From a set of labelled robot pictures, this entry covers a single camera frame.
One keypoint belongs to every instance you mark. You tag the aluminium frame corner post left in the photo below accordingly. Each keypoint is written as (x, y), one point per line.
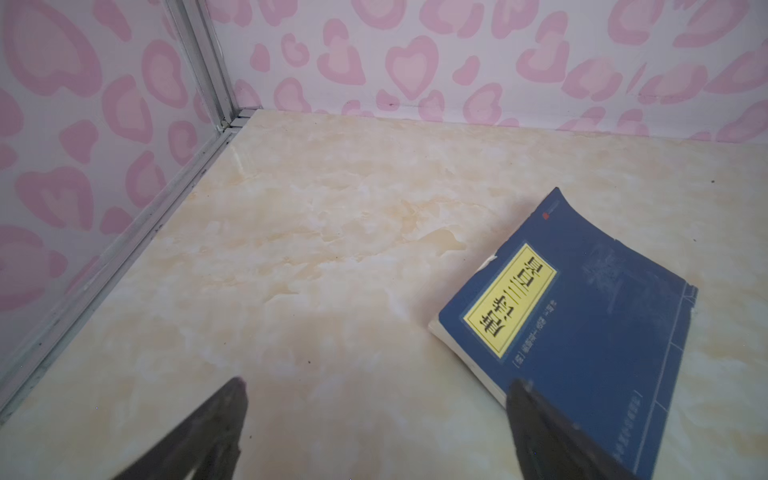
(194, 27)

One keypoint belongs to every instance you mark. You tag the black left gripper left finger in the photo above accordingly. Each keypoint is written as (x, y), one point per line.
(205, 445)

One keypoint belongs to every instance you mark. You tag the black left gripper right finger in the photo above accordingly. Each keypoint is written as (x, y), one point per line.
(549, 446)

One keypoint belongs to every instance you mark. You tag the blue book yellow label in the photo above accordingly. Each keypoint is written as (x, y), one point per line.
(597, 328)

